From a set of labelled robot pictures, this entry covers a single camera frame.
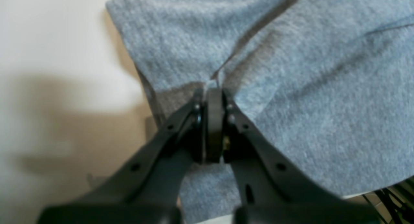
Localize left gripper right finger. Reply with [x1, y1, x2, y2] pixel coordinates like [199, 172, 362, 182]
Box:
[207, 88, 380, 224]

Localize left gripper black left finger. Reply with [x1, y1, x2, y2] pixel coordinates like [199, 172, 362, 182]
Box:
[38, 88, 203, 224]

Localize grey t-shirt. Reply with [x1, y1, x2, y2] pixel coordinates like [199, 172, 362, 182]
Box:
[105, 0, 414, 224]

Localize coiled black floor cables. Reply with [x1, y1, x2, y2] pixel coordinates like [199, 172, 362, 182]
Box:
[362, 177, 414, 224]

